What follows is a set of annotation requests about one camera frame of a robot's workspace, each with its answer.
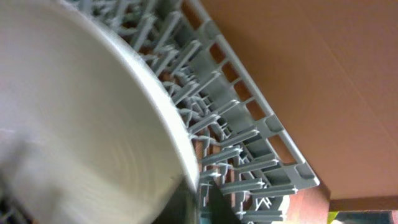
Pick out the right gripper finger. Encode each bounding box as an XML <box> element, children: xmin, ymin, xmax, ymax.
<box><xmin>208</xmin><ymin>182</ymin><xmax>241</xmax><ymax>224</ymax></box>

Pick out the grey plate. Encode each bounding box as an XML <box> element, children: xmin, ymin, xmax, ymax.
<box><xmin>1</xmin><ymin>1</ymin><xmax>198</xmax><ymax>223</ymax></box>

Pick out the grey dishwasher rack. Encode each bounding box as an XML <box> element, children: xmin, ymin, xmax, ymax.
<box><xmin>70</xmin><ymin>1</ymin><xmax>320</xmax><ymax>223</ymax></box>

